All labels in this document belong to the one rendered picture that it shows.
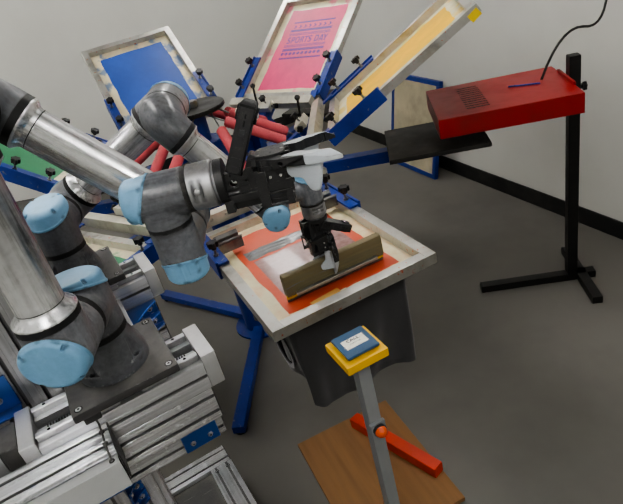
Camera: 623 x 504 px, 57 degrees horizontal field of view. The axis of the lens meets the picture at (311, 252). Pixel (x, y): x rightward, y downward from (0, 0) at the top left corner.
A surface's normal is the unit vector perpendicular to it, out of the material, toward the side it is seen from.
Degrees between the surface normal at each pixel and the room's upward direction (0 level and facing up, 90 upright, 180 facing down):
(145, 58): 32
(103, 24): 90
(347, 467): 0
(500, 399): 0
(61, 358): 97
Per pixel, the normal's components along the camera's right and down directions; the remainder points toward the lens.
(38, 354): 0.10, 0.60
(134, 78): 0.05, -0.52
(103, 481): 0.48, 0.35
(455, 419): -0.22, -0.84
